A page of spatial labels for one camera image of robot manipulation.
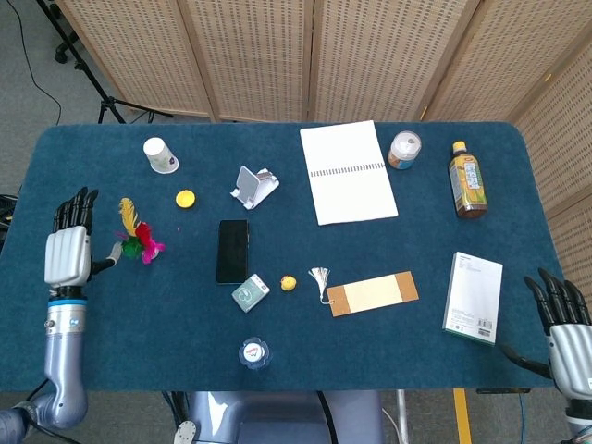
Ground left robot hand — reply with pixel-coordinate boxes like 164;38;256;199
43;187;123;291

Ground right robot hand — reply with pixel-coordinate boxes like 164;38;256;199
498;266;592;400

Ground colorful feather shuttlecock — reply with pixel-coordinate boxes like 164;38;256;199
114;197;167;265

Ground white phone stand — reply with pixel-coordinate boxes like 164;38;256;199
229;166;281;212

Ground white product box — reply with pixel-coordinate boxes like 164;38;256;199
441;251;504;347

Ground yellow floor tape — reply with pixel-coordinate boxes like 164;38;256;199
452;388;474;444

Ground white paper cup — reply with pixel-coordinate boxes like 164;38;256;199
142;137;180;175

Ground black tripod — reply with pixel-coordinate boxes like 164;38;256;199
36;0;175;125

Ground black smartphone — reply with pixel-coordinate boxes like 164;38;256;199
216;218;251;286

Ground metal table leg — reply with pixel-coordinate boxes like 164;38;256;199
396;389;411;444

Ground green playing card box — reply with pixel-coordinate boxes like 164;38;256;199
230;273;271;314

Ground yellow capped tea bottle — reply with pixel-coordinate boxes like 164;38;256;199
448;141;489;219

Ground brown bookmark with tassel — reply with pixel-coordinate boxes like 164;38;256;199
308;265;421;318

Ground clear water bottle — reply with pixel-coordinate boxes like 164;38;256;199
238;337;273;372

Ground blue table cloth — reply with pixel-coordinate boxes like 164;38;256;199
0;120;573;394

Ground grey robot torso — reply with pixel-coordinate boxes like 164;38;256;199
171;390;386;444

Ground white lidded snack jar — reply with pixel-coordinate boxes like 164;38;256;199
387;130;423;171

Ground white spiral notebook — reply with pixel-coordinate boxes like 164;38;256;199
299;119;400;227

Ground blue cable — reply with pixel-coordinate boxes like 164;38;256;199
516;392;529;444

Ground black floor cable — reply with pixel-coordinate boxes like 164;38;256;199
7;0;64;127

